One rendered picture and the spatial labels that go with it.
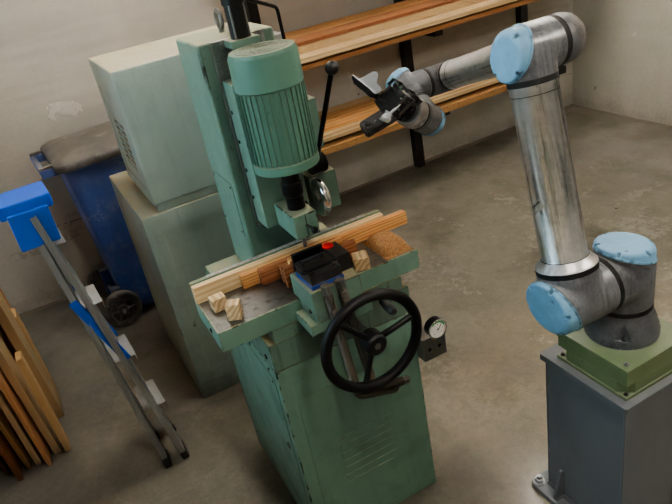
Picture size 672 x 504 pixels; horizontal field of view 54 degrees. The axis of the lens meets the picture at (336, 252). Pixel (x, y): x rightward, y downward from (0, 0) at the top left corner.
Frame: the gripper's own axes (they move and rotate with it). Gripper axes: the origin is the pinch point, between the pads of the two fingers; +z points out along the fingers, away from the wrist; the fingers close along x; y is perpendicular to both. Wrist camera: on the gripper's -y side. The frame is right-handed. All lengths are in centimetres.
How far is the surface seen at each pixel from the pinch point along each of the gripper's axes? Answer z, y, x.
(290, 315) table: 6, -48, 35
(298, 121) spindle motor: 15.2, -12.3, 1.0
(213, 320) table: 19, -61, 27
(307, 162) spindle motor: 9.3, -18.9, 7.4
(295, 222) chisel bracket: 3.5, -34.1, 14.2
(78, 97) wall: -65, -150, -174
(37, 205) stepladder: 30, -94, -38
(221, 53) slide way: 19.7, -18.4, -28.6
